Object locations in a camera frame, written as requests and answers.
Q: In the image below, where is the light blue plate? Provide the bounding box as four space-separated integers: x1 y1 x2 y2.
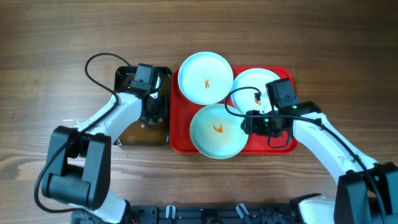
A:
231 68 280 114
190 103 249 159
177 52 234 105

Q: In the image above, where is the black water tub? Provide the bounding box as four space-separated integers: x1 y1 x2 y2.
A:
114 65 172 146

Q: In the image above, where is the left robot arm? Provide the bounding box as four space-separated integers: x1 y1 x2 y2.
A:
34 93 168 223

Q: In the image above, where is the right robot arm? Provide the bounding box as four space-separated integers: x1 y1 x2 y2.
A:
241 111 397 223

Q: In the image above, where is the red plastic tray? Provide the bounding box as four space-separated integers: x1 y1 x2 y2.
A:
169 70 299 155

